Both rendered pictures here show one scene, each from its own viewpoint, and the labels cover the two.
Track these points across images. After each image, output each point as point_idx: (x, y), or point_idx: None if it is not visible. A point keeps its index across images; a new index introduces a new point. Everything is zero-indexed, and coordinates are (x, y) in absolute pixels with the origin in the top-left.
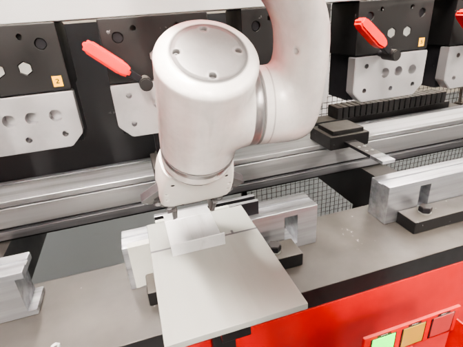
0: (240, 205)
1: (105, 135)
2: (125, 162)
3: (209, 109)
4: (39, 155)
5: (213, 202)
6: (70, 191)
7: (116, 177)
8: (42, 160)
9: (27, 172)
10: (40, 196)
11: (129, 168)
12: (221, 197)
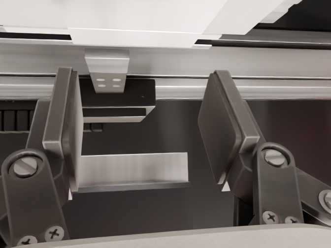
0: None
1: (184, 125)
2: (177, 99)
3: None
4: (257, 113)
5: (61, 142)
6: (270, 86)
7: (202, 90)
8: (256, 106)
9: None
10: (307, 86)
11: (178, 95)
12: (9, 175)
